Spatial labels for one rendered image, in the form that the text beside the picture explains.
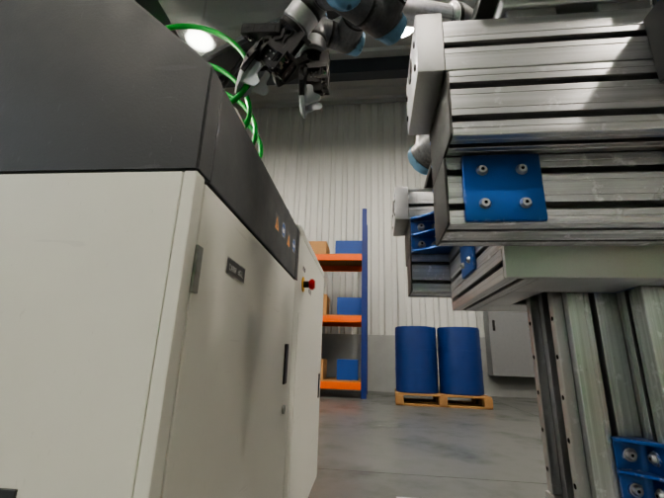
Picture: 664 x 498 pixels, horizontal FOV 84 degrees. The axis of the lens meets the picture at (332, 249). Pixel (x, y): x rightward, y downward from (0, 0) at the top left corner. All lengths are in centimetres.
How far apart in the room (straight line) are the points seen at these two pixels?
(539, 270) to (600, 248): 9
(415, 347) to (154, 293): 499
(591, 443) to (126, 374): 62
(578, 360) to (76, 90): 83
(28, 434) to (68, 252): 20
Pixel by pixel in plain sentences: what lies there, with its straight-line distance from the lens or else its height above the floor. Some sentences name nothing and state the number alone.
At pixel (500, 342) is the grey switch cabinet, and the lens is 717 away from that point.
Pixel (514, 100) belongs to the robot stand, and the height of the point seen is 86.
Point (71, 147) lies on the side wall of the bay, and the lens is 61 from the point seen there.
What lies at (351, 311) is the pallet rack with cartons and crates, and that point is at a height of 128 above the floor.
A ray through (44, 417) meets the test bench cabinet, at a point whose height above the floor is 50.
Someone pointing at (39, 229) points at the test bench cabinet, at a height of 71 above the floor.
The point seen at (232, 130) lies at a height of 91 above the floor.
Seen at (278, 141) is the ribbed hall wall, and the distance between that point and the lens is 884.
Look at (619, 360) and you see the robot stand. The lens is 72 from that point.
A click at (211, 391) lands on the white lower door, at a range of 57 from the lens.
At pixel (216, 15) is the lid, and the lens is 149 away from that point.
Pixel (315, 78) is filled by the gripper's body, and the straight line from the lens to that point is 114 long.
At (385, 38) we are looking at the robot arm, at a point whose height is 130.
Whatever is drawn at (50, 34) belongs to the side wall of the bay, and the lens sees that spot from 76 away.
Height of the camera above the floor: 57
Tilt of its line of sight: 16 degrees up
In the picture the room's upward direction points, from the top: 2 degrees clockwise
